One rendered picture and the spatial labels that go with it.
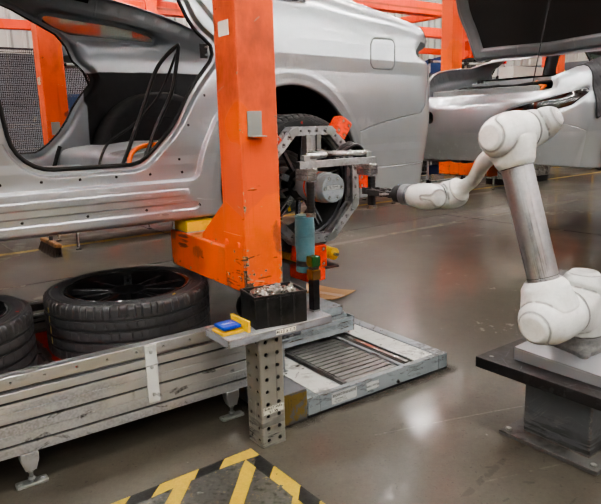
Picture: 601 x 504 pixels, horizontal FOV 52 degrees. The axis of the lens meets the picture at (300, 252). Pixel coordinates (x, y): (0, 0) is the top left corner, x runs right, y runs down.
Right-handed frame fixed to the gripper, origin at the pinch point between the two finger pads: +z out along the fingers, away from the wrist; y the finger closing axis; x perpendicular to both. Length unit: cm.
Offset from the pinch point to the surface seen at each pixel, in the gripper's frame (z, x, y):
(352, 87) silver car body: 35, 47, 19
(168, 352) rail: -7, -49, -105
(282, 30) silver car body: 35, 72, -22
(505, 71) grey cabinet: 440, 100, 679
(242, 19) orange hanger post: -17, 66, -73
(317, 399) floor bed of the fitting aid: -27, -76, -52
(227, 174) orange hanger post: -6, 13, -76
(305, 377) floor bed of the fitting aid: -8, -75, -45
